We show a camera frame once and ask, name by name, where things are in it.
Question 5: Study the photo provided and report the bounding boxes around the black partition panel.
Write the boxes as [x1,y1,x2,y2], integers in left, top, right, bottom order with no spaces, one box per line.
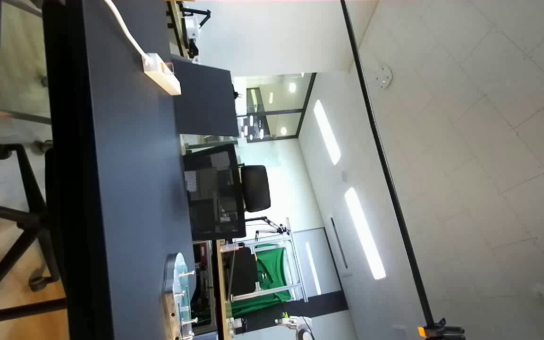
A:
[169,56,239,139]

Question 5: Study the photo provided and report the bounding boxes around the black computer monitor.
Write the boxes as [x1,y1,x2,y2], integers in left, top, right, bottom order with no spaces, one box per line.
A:
[181,142,249,243]

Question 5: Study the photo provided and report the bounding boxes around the white power strip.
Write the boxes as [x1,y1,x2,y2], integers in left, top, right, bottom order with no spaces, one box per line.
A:
[141,52,182,99]

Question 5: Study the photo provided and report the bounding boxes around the black swivel chair base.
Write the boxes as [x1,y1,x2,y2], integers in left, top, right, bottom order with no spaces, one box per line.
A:
[0,144,69,328]

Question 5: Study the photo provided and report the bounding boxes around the black framed glass door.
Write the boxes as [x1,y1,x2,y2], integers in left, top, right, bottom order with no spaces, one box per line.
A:
[241,71,318,146]

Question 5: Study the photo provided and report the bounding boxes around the white power cable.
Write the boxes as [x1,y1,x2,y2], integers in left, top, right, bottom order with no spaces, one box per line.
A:
[101,0,150,61]

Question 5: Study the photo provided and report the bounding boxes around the long ceiling light strip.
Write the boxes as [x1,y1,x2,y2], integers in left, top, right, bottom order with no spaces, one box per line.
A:
[341,186,388,284]
[311,99,343,169]

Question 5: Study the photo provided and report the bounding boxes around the green cloth backdrop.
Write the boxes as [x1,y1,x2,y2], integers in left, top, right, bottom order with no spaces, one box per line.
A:
[228,246,292,320]

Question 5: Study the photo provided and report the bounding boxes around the black orange clamp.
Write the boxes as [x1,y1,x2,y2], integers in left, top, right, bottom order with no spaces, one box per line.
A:
[415,318,466,340]

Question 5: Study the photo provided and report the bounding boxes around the black camera stand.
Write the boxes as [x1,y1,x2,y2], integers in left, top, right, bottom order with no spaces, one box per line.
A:
[181,3,215,42]

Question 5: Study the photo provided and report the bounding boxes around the white smoke detector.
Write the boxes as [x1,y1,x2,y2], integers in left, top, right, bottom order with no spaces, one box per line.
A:
[373,63,394,91]

